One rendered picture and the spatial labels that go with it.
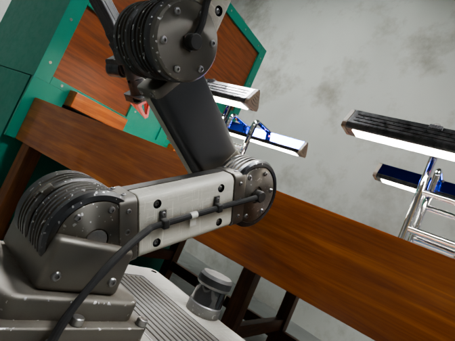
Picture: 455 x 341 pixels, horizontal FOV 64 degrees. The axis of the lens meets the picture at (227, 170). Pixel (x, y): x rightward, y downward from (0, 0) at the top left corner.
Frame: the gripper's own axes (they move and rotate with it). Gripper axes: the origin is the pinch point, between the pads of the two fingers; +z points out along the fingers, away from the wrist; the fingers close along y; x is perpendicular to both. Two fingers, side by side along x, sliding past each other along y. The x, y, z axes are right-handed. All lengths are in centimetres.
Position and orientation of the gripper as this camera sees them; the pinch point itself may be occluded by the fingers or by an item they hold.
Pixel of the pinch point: (145, 116)
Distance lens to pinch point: 136.3
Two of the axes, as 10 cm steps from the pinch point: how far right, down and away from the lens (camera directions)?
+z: 1.2, 8.0, 5.9
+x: -6.4, 5.1, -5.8
